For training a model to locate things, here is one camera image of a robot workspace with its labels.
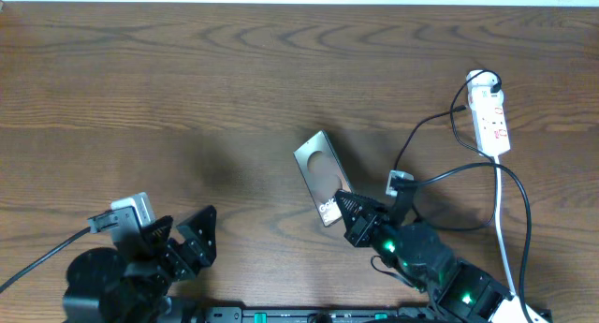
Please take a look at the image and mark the camera black cable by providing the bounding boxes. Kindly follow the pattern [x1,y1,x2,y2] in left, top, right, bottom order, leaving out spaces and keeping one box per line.
[402,162,534,323]
[0,227,93,294]

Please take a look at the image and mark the black USB charging cable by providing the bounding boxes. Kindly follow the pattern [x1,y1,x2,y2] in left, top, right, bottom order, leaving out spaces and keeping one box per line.
[393,69,504,233]

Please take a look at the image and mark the white power strip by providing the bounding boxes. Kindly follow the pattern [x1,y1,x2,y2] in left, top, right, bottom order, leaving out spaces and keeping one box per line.
[468,86,511,157]

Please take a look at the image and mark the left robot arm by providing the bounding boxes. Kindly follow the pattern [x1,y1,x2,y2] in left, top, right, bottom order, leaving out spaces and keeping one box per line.
[63,205,217,322]

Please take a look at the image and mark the left camera black cable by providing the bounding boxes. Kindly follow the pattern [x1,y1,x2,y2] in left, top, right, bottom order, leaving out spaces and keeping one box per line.
[0,227,93,294]

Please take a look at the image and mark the right camera black cable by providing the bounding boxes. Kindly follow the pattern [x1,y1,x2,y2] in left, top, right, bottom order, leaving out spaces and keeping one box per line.
[402,162,534,323]

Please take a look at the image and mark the white USB charger plug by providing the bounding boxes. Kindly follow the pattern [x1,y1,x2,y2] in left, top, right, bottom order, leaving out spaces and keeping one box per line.
[466,69,502,94]

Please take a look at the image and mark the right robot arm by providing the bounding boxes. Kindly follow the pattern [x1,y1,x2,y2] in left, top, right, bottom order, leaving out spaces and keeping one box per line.
[335,190,548,322]

